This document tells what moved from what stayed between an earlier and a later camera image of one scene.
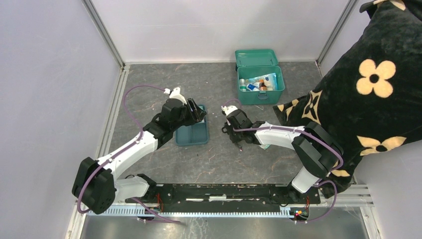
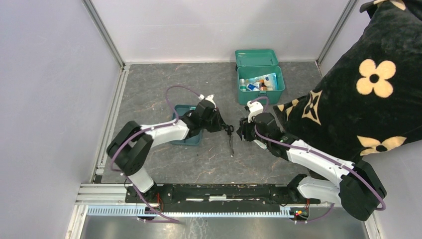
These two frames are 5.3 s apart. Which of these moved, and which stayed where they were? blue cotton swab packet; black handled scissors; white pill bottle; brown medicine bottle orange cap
Moved: black handled scissors
Stayed: brown medicine bottle orange cap; blue cotton swab packet; white pill bottle
